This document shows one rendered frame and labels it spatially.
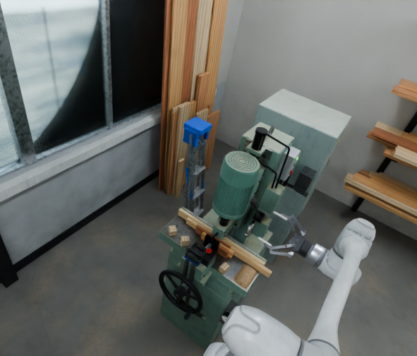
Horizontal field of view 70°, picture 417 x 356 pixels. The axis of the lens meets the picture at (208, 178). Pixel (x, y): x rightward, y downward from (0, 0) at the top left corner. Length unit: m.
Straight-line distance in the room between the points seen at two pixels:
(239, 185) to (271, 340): 0.71
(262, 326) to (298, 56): 3.09
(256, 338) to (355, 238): 0.58
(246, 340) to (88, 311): 1.83
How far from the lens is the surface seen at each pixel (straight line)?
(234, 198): 1.44
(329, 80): 3.57
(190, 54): 2.94
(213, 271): 1.72
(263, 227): 1.77
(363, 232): 1.27
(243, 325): 0.89
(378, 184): 3.48
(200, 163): 2.54
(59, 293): 2.69
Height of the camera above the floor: 2.30
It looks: 39 degrees down
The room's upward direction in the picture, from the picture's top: 13 degrees clockwise
